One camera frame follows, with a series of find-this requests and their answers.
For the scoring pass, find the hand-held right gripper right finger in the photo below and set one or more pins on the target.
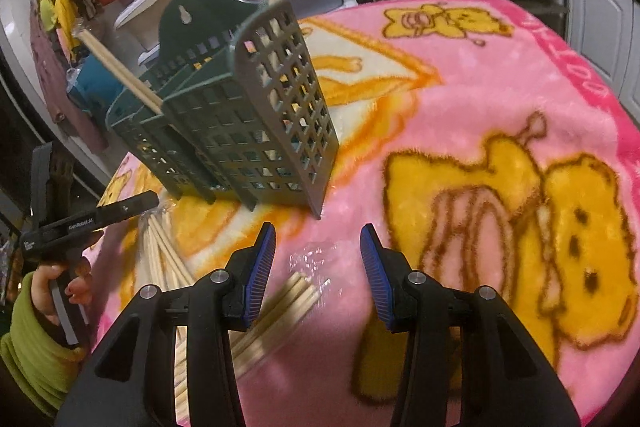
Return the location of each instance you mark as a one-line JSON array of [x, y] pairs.
[[372, 277]]

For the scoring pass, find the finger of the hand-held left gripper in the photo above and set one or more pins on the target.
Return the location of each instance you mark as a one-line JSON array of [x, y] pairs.
[[130, 204]]

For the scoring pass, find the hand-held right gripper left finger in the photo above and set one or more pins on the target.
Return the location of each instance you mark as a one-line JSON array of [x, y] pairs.
[[262, 277]]

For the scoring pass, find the pile of wooden chopsticks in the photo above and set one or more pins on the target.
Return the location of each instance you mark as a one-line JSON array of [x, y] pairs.
[[165, 257]]

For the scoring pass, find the green plastic utensil holder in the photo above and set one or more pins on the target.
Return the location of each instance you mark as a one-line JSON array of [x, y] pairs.
[[240, 127]]

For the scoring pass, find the person's left forearm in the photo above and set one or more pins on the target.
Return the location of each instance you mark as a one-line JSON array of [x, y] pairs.
[[30, 357]]

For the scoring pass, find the person's left hand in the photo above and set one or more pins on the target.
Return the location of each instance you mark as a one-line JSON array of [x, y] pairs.
[[80, 294]]

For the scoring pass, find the blue plastic container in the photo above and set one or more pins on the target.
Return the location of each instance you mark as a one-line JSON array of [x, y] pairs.
[[97, 82]]

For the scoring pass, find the pink printed blanket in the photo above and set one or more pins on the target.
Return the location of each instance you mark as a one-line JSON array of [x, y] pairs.
[[475, 107]]

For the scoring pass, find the yellow hanging cloth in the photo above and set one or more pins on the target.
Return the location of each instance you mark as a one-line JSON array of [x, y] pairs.
[[65, 12]]

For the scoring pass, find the white kitchen cabinet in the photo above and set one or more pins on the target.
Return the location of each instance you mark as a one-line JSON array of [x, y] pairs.
[[597, 27]]

